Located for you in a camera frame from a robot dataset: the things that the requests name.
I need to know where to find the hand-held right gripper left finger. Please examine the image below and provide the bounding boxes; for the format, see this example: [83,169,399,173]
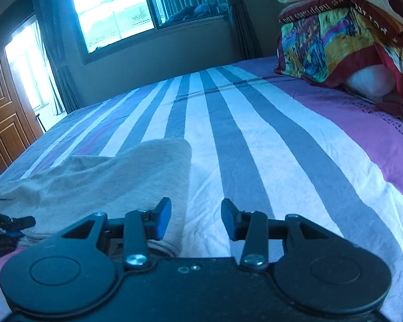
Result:
[60,197,172,271]

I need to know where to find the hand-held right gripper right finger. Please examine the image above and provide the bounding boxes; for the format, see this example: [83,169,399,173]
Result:
[221,198,327,272]

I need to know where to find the white pillow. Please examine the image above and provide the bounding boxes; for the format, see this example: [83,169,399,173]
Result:
[343,64,399,103]

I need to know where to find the bed with striped sheet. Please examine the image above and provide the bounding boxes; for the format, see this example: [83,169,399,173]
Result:
[0,55,403,322]

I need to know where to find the folded colourful printed blanket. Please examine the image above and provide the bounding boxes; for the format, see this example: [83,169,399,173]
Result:
[274,0,403,122]

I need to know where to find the window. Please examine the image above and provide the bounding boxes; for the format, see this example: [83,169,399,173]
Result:
[62,0,229,65]

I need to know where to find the dark blue curtain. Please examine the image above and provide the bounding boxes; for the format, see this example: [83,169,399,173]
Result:
[28,0,82,115]
[211,0,264,61]

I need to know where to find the white sheer curtain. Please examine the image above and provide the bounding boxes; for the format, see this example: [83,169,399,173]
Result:
[30,20,67,115]

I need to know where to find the grey pants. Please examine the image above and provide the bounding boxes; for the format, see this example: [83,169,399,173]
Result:
[0,137,193,258]

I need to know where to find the brown wooden door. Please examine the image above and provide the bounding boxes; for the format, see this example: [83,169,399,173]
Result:
[0,52,44,174]

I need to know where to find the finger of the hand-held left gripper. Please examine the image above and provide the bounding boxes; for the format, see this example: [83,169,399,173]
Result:
[0,207,36,232]
[0,230,25,262]

